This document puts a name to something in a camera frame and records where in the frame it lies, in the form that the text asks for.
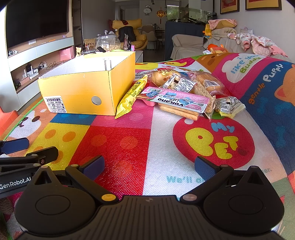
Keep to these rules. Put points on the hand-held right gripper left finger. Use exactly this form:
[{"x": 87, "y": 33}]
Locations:
[{"x": 93, "y": 167}]

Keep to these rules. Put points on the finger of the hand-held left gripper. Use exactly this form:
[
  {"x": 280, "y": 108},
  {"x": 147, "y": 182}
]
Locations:
[
  {"x": 16, "y": 145},
  {"x": 43, "y": 154}
]

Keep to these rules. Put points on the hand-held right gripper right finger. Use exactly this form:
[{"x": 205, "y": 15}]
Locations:
[{"x": 204, "y": 167}]

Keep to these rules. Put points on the yellow cardboard box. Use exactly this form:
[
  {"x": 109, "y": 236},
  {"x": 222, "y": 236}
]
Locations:
[{"x": 76, "y": 92}]

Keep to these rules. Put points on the pink biscuit stick packet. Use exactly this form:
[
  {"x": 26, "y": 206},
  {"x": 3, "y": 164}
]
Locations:
[{"x": 175, "y": 100}]

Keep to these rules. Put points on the yellow cheese snack packet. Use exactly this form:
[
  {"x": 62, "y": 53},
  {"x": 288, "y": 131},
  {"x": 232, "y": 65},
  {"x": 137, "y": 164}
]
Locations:
[{"x": 131, "y": 94}]

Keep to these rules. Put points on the bread bun packet red label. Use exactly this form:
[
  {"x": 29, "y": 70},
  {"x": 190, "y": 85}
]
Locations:
[{"x": 159, "y": 77}]

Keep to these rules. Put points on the orange plastic stool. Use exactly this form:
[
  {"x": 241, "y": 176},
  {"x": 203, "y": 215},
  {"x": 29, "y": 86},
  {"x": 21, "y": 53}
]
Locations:
[{"x": 8, "y": 120}]

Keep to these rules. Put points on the colourful printed play mat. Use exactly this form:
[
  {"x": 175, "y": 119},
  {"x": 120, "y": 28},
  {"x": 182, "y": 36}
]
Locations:
[{"x": 129, "y": 143}]

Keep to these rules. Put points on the small biscuit packet white label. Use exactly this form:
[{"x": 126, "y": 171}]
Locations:
[{"x": 231, "y": 106}]

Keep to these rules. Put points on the sesame bar packet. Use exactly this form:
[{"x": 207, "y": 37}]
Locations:
[{"x": 204, "y": 98}]

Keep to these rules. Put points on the grey wooden television cabinet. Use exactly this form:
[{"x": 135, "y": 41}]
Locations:
[{"x": 25, "y": 60}]

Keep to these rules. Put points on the long bread clear packet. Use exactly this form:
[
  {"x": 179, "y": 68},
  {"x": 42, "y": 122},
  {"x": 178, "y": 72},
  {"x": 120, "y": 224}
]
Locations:
[{"x": 209, "y": 80}]

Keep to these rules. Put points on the pink box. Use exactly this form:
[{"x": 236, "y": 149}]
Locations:
[{"x": 66, "y": 54}]

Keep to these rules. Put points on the orange plush toy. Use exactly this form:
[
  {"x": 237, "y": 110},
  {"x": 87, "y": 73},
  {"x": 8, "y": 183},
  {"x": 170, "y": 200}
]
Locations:
[{"x": 216, "y": 49}]

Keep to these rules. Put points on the woven basket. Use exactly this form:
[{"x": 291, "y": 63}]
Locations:
[{"x": 89, "y": 43}]

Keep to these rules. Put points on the beige sofa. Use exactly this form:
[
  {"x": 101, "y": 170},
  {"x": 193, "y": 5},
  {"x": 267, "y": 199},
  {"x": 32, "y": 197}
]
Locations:
[{"x": 186, "y": 45}]

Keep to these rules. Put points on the glass jar with lid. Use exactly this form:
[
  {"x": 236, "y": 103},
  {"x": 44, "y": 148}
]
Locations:
[{"x": 107, "y": 42}]

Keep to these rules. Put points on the black television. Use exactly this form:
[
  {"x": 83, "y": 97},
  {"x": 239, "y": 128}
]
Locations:
[{"x": 36, "y": 20}]

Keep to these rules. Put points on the beige folded blanket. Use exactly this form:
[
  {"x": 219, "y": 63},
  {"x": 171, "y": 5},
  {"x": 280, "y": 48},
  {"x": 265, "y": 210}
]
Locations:
[{"x": 223, "y": 33}]

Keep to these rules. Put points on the pink baby clothes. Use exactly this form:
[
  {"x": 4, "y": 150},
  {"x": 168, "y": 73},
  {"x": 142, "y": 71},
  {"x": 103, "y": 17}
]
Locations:
[{"x": 260, "y": 43}]

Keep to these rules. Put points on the yellow duck toy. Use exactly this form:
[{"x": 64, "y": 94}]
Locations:
[{"x": 207, "y": 31}]

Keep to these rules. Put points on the yellow armchair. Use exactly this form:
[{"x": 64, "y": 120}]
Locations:
[{"x": 140, "y": 39}]

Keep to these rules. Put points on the black backpack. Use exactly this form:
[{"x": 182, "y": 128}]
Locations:
[{"x": 126, "y": 34}]

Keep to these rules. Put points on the dark blue partition cabinet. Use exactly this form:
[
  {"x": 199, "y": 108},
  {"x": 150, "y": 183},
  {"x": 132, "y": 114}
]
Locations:
[{"x": 182, "y": 27}]

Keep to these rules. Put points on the beige dining chair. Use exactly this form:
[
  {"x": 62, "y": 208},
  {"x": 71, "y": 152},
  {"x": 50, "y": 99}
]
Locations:
[{"x": 149, "y": 34}]

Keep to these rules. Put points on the pink folded blanket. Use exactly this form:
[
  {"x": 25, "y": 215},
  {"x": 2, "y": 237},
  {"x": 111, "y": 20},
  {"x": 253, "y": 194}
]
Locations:
[{"x": 222, "y": 23}]

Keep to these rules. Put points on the red hanging ornament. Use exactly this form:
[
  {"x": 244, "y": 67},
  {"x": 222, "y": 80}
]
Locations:
[{"x": 160, "y": 14}]

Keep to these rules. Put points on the small framed wall picture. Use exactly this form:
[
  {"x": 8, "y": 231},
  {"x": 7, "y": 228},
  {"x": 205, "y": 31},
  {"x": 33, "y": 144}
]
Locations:
[{"x": 229, "y": 5}]

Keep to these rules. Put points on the white wall clock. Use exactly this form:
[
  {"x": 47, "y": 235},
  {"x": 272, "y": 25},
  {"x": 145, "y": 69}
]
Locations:
[{"x": 146, "y": 10}]

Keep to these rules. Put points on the wide framed wall picture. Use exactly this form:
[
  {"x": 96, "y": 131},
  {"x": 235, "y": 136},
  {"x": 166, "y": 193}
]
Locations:
[{"x": 264, "y": 4}]

